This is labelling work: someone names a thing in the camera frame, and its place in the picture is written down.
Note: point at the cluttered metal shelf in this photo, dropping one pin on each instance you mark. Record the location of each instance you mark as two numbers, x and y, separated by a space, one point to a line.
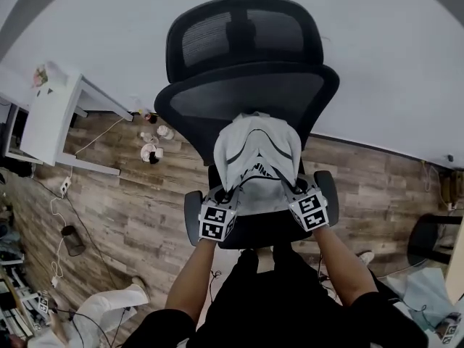
12 296

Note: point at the black mesh office chair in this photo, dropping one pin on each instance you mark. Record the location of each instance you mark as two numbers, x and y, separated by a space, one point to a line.
232 85

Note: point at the person's right forearm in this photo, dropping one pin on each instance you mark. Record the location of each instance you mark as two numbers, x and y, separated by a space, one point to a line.
344 267

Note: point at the black round stool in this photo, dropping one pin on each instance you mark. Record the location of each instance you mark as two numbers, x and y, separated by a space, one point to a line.
426 236

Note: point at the white paper cup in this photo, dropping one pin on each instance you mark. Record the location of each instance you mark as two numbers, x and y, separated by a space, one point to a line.
147 152

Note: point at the person's black clothing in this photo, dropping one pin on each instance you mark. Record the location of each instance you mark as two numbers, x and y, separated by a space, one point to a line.
275 310

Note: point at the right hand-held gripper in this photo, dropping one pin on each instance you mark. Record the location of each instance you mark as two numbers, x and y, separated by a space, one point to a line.
311 209

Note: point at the white shoe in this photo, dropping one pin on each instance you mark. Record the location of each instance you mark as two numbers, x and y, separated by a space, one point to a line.
367 256

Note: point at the potted pink flower plant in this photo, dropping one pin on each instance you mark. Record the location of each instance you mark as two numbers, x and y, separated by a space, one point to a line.
40 76

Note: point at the grey white fabric bag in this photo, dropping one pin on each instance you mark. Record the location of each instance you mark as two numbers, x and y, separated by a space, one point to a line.
261 147

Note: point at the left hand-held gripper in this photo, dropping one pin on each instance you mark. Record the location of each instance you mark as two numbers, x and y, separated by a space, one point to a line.
216 220

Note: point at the white power strip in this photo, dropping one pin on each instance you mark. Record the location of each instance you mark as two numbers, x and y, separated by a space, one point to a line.
65 186

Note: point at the spare gripper with printed cube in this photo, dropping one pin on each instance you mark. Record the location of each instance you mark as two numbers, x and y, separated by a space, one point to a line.
448 330

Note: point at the person's left forearm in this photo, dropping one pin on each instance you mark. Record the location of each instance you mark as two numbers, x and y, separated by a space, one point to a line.
192 277

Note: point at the white table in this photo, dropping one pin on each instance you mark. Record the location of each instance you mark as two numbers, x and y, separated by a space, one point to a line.
49 122

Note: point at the red drink bottle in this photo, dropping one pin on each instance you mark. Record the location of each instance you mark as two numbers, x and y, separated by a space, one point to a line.
151 117

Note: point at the black mesh waste bin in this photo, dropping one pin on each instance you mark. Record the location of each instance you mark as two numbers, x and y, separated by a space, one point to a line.
73 241

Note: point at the small clear plastic bottle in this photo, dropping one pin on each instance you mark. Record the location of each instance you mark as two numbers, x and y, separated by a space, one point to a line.
148 136

